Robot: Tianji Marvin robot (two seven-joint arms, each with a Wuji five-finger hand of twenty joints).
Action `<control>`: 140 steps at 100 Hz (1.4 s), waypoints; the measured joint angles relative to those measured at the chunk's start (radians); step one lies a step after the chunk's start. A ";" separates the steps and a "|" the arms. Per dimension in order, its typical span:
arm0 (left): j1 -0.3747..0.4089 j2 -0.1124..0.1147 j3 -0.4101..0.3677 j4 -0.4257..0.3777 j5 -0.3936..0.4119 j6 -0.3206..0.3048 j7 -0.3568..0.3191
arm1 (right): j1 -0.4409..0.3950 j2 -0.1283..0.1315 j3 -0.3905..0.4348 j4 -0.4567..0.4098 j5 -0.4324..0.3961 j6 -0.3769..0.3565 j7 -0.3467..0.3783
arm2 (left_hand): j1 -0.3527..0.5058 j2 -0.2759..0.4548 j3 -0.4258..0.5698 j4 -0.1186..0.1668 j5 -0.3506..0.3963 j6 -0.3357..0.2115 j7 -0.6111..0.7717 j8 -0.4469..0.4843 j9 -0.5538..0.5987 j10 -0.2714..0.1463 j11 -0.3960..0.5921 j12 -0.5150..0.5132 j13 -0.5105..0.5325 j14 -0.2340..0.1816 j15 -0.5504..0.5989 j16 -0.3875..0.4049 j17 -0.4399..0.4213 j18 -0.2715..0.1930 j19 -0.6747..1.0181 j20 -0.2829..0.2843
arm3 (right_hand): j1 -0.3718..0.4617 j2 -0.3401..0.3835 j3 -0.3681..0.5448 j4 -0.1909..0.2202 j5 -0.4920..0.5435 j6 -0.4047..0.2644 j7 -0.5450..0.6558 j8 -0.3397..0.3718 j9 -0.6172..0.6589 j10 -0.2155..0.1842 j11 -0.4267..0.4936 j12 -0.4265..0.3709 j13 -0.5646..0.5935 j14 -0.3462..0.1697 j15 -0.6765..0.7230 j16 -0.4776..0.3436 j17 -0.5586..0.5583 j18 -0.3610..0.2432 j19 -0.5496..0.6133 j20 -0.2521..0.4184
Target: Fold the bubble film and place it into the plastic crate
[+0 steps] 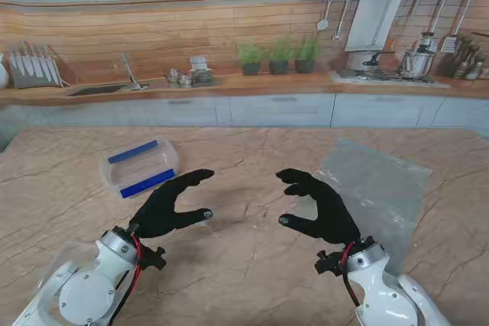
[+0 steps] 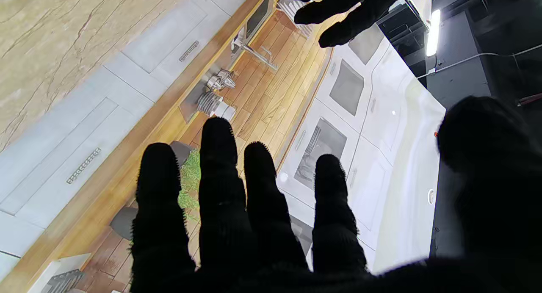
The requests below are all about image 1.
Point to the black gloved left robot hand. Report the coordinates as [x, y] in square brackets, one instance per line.
[160, 211]

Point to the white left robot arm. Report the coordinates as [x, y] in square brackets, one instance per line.
[84, 295]

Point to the small white plastic scrap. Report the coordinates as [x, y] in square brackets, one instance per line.
[211, 228]

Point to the hanging steel utensil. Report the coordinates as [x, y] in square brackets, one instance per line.
[336, 36]

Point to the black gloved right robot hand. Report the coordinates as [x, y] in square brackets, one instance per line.
[332, 219]

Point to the white lower kitchen cabinets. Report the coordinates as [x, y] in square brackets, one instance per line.
[282, 110]

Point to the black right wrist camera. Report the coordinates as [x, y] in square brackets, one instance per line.
[328, 265]

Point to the hanging steel grater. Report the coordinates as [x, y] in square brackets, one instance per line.
[449, 44]

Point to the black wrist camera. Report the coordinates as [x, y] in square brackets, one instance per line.
[154, 259]
[328, 265]

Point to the clear plastic crate lid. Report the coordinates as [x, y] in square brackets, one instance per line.
[68, 251]

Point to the white jug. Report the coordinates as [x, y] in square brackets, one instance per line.
[3, 74]

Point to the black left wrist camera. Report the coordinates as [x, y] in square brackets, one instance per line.
[154, 259]

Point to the small silver bowls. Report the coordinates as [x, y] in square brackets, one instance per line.
[179, 77]

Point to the clear plastic crate blue strips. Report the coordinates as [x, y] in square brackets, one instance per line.
[137, 167]

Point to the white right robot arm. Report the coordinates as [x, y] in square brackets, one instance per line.
[382, 295]

